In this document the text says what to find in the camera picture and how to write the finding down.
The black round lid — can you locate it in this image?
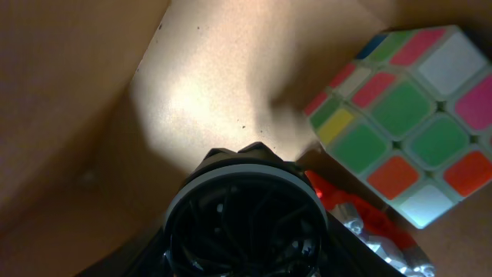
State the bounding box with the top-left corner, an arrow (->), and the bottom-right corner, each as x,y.
163,142 -> 328,276

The multicoloured puzzle cube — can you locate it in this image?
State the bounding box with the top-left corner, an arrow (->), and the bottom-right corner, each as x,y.
304,25 -> 491,229

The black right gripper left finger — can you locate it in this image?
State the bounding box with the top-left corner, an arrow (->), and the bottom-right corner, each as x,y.
75,222 -> 171,277

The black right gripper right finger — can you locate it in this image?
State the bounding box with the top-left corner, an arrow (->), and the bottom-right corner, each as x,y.
321,213 -> 404,277

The white cardboard box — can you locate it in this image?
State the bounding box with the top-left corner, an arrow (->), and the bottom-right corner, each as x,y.
1,1 -> 491,276

